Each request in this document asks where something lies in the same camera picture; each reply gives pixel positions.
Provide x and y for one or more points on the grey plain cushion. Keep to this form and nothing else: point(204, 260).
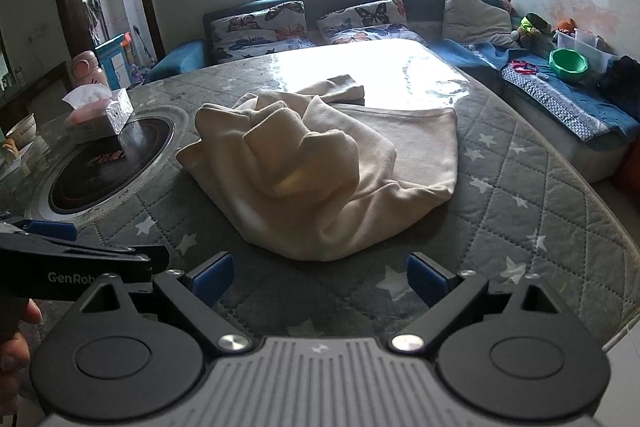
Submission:
point(474, 21)

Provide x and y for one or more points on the green yellow toy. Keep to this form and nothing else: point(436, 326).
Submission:
point(530, 27)

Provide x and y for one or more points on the right butterfly pillow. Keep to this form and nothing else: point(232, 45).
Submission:
point(379, 20)

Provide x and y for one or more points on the black bag on sofa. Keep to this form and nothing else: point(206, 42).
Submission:
point(620, 84)

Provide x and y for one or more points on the blue patterned sofa throw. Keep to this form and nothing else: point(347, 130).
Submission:
point(585, 126)

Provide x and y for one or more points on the orange toy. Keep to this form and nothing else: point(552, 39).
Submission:
point(567, 26)

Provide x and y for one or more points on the blue children's cabinet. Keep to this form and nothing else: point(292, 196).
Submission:
point(112, 56)

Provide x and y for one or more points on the clear plastic storage box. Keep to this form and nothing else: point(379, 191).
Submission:
point(590, 46)

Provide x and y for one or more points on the blue sectional sofa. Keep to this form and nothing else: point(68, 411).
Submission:
point(595, 160)

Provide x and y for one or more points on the person's left hand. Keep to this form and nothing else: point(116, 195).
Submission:
point(15, 356)

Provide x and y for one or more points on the tissue box with tissues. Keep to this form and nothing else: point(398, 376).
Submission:
point(97, 112)

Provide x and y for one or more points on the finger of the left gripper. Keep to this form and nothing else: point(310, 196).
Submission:
point(52, 229)
point(80, 258)

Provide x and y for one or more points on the cream sweater garment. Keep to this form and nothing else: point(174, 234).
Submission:
point(317, 176)

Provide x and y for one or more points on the green plastic bowl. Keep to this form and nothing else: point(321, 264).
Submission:
point(569, 65)

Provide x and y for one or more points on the butterfly pillow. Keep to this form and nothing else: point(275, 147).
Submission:
point(279, 28)
point(379, 20)

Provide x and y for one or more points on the left butterfly pillow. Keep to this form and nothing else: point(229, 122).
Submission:
point(279, 28)

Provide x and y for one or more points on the black round induction cooktop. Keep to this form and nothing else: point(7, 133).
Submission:
point(99, 176)

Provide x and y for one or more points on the pink cartoon water bottle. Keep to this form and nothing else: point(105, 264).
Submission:
point(85, 69)

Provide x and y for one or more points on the white ceramic bowl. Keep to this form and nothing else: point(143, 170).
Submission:
point(24, 132)

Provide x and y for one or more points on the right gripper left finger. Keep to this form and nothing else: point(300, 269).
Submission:
point(187, 299)

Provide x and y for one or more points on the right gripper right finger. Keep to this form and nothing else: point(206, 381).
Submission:
point(452, 300)

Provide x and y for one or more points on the pink toy on sofa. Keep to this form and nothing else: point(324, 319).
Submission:
point(524, 68)

